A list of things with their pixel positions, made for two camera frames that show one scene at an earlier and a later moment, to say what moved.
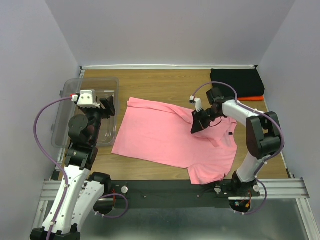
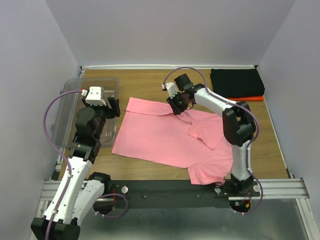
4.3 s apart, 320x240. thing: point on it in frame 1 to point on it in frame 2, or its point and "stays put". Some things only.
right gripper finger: x=197 y=127 to x=178 y=109
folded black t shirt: x=245 y=82 stays put
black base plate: x=173 y=194 stays put
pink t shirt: x=161 y=134 stays put
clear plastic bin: x=103 y=87 stays put
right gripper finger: x=196 y=115 to x=176 y=110
